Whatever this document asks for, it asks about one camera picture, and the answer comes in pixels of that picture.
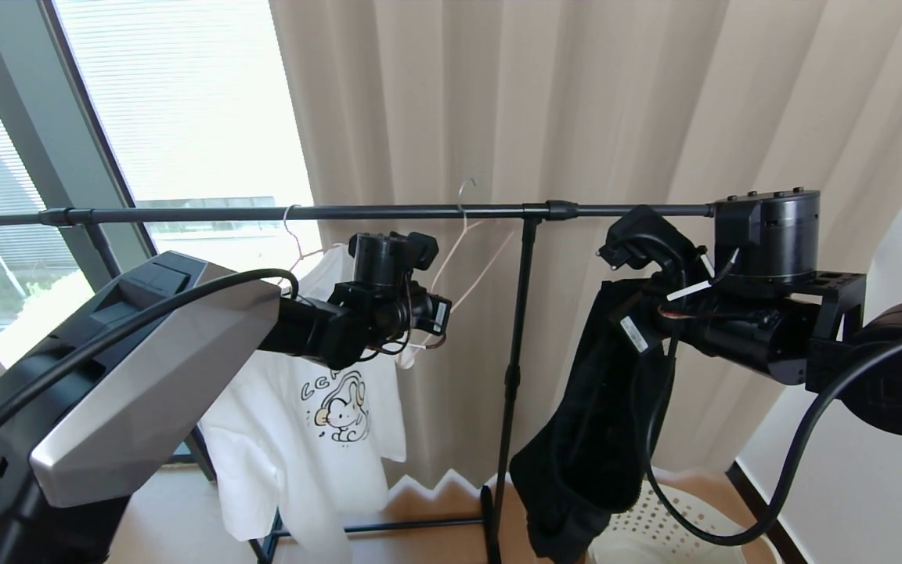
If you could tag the white laundry basket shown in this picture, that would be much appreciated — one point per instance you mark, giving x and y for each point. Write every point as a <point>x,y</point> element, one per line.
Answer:
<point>654,525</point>

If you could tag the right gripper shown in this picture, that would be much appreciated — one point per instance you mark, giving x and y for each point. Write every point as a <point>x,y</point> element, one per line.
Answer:
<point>741,337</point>

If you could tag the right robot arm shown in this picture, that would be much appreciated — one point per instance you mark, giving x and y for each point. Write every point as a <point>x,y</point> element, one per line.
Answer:
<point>772,235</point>

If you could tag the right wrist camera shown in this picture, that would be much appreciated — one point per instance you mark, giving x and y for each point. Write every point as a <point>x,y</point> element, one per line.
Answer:
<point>647,239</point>

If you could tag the black clothes rack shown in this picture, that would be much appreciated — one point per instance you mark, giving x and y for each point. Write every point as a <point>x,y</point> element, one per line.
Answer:
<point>420,211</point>

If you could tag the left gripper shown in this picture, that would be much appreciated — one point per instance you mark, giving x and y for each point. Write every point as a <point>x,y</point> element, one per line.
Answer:
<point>420,309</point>

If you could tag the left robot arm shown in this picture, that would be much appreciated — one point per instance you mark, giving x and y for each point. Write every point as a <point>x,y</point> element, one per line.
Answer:
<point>130,392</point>

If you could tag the black garment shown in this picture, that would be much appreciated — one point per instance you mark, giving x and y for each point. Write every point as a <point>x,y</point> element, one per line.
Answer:
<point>592,439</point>

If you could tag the pink clothes hanger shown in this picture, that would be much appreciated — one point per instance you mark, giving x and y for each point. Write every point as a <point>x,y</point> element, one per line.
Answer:
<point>288,227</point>
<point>460,235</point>

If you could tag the window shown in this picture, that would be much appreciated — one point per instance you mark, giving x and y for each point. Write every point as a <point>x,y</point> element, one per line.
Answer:
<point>185,102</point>

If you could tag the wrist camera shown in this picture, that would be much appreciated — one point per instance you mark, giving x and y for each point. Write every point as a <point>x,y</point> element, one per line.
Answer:
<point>647,239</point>
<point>423,249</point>

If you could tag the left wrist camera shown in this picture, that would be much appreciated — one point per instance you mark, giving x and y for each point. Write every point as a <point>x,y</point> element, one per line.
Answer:
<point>423,249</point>

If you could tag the white printed t-shirt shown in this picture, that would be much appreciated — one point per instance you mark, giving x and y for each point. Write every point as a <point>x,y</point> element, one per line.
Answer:
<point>279,454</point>

